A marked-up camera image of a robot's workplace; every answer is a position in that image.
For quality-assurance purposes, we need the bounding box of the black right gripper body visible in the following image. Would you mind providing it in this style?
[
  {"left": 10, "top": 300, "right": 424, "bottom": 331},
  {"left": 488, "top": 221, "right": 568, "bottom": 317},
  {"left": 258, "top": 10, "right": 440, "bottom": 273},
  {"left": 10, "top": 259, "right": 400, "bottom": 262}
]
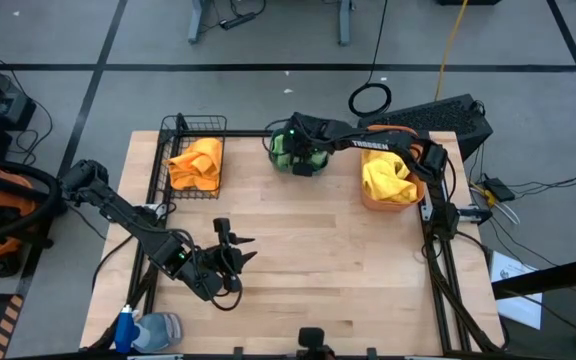
[{"left": 282, "top": 112, "right": 337, "bottom": 177}]

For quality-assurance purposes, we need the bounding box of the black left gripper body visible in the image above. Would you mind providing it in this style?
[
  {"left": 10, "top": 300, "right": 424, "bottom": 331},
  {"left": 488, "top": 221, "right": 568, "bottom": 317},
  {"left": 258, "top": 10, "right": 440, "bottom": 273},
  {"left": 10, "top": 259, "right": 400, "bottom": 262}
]
[{"left": 160, "top": 217, "right": 243, "bottom": 302}]

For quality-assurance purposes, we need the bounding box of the orange microfiber towel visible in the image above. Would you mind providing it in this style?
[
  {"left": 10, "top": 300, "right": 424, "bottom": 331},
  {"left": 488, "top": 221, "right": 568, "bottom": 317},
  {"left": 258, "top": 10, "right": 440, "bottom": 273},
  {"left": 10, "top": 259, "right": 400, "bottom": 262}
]
[{"left": 162, "top": 137, "right": 224, "bottom": 192}]

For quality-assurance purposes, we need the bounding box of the teal plastic basket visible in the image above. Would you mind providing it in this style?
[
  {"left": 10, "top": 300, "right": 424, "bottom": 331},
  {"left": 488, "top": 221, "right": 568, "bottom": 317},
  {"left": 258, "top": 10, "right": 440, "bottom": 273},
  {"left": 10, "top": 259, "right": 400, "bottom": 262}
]
[{"left": 267, "top": 124, "right": 333, "bottom": 176}]

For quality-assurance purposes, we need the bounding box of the blue-headed spray bottle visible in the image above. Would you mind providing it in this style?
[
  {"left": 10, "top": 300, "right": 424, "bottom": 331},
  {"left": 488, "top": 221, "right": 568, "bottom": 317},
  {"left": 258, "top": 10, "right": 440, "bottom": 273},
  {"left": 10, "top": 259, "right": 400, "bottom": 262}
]
[{"left": 114, "top": 303, "right": 183, "bottom": 355}]

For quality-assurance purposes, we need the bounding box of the orange plastic basket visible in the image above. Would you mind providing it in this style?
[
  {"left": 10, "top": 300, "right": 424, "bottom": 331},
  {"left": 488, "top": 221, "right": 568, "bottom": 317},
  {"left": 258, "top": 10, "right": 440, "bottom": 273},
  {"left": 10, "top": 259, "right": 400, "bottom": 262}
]
[{"left": 360, "top": 123, "right": 427, "bottom": 214}]

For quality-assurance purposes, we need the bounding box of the grey desk leg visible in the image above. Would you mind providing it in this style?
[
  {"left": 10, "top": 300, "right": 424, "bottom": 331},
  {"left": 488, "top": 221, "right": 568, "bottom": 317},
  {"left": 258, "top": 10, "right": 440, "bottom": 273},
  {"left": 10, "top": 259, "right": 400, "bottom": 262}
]
[
  {"left": 336, "top": 0, "right": 353, "bottom": 47},
  {"left": 187, "top": 0, "right": 207, "bottom": 45}
]

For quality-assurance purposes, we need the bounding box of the black power strip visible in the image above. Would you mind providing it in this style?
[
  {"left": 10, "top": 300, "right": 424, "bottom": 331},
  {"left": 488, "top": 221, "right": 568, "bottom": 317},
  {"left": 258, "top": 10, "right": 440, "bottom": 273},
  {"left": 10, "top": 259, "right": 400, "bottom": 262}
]
[{"left": 217, "top": 11, "right": 258, "bottom": 31}]

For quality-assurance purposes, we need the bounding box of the black power adapter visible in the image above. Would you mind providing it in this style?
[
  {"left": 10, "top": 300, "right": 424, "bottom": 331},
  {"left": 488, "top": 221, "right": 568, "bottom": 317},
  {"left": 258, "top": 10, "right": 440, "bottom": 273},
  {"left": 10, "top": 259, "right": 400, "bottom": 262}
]
[{"left": 482, "top": 175, "right": 517, "bottom": 202}]

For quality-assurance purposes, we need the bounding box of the orange shop vacuum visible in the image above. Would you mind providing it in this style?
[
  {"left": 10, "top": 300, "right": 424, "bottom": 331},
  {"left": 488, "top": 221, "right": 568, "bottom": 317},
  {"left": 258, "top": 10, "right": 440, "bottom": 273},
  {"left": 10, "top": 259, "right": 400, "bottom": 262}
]
[{"left": 0, "top": 157, "right": 69, "bottom": 279}]

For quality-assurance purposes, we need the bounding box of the white paper sheet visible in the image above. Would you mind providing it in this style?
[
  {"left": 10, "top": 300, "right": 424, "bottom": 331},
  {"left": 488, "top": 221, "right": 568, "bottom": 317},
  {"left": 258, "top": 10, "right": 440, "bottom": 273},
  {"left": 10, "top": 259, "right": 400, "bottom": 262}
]
[{"left": 489, "top": 249, "right": 544, "bottom": 331}]

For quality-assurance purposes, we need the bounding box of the black beam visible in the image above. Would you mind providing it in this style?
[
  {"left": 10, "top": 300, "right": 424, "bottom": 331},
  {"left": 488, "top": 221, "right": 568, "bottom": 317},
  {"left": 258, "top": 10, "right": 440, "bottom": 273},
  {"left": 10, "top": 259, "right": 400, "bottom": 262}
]
[{"left": 490, "top": 252, "right": 576, "bottom": 301}]

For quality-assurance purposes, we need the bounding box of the black hanging cable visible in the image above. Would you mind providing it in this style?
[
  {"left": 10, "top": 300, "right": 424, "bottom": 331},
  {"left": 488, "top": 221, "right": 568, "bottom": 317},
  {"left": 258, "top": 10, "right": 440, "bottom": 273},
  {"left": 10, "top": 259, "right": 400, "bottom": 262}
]
[{"left": 347, "top": 0, "right": 393, "bottom": 119}]

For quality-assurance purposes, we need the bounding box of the black extrusion table frame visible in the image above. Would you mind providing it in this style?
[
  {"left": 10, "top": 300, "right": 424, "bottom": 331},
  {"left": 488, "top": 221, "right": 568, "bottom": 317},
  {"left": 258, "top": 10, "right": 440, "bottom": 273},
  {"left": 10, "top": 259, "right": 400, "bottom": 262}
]
[{"left": 137, "top": 129, "right": 469, "bottom": 354}]

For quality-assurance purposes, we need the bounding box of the black table-level camera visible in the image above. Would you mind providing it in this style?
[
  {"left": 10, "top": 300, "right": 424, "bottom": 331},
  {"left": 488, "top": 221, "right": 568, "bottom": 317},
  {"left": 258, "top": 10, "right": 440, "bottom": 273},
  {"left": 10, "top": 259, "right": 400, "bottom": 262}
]
[{"left": 295, "top": 327, "right": 337, "bottom": 360}]

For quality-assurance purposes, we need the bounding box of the black wire basket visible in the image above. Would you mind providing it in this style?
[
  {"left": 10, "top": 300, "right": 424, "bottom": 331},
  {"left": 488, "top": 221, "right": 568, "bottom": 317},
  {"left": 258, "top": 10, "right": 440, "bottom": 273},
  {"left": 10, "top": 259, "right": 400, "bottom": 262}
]
[{"left": 152, "top": 113, "right": 228, "bottom": 201}]

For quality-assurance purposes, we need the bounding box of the black vacuum hose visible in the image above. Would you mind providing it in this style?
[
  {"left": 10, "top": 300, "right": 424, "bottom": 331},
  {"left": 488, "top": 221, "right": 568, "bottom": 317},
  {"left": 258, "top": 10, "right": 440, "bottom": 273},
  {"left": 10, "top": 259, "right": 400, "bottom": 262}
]
[{"left": 0, "top": 159, "right": 64, "bottom": 247}]

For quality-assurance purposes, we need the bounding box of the yellow hanging cable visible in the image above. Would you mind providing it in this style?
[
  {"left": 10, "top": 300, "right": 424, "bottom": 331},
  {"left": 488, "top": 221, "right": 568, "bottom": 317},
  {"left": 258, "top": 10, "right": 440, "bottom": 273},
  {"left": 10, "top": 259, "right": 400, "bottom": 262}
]
[{"left": 433, "top": 0, "right": 469, "bottom": 101}]

